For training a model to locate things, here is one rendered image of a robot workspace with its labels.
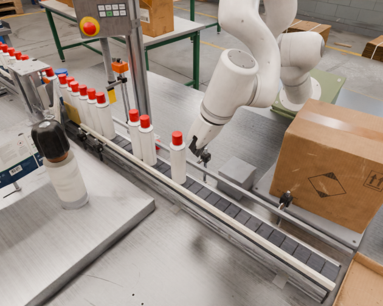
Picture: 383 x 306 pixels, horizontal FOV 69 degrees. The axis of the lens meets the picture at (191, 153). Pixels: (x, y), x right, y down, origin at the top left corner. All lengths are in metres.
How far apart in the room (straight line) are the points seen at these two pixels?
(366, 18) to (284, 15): 5.21
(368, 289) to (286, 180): 0.36
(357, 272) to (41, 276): 0.85
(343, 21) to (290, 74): 5.12
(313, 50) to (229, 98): 0.55
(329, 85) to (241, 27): 0.89
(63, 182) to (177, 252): 0.39
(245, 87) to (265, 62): 0.09
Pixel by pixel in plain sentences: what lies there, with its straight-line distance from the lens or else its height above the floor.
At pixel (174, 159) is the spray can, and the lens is 0.89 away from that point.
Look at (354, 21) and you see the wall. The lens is 6.26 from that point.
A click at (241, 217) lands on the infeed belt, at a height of 0.88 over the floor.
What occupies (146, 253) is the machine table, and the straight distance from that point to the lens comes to 0.88.
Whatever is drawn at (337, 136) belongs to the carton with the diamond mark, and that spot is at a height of 1.12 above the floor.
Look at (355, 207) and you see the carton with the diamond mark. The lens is 0.95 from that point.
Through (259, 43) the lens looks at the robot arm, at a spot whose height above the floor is 1.38.
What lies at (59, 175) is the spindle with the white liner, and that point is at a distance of 0.87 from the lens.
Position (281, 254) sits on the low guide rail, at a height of 0.91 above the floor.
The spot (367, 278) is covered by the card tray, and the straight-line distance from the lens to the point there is 0.96.
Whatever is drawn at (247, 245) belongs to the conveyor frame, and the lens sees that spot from 0.85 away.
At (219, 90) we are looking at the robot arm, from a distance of 0.61.
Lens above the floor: 1.59
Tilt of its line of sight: 40 degrees down
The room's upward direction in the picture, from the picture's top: straight up
